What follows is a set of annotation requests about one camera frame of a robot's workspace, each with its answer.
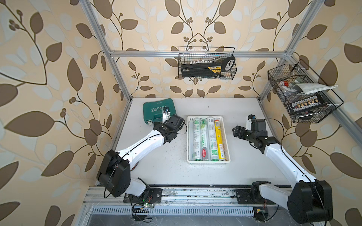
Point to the horizontal aluminium frame bar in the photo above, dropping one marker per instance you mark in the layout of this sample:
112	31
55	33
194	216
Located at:
252	54

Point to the black yellow tool in basket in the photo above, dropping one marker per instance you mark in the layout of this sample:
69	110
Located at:
223	68

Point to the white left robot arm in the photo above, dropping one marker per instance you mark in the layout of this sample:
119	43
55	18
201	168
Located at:
116	167

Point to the right aluminium frame post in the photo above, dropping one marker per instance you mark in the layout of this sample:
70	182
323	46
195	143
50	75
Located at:
285	56

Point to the white green label wrap roll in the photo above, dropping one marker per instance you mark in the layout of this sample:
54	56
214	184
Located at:
197	147

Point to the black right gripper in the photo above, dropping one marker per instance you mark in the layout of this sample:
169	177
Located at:
240	135

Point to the green plastic tool case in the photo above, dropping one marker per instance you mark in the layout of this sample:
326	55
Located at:
153	111

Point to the white barcode wrap roll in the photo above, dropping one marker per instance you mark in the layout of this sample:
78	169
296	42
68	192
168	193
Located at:
212	139

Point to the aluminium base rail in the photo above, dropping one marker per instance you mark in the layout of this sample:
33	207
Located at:
176	201

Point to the white perforated plastic basket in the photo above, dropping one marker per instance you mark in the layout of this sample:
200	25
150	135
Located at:
224	139

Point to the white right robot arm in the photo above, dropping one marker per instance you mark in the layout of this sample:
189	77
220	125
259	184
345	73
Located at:
310	199

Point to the yellow red wrap roll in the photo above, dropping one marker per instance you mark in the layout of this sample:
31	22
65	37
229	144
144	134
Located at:
221	154

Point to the black wire basket back wall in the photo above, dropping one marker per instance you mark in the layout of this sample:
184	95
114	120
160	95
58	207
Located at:
182	58

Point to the socket bit set tray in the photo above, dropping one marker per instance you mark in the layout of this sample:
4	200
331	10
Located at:
308	104

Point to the black wire basket wall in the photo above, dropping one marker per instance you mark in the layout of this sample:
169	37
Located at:
182	58
284	77

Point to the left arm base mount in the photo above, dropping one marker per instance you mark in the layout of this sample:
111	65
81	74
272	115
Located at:
150	196

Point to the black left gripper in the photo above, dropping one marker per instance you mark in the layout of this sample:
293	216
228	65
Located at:
175	123

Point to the white folded paper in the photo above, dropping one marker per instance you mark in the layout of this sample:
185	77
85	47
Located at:
310	88

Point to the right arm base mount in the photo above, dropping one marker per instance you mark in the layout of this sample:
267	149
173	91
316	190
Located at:
252	195

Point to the black wire basket right wall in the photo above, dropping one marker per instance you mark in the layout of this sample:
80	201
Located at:
284	77

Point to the aluminium frame post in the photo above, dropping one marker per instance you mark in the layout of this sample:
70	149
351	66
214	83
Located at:
86	6
285	56

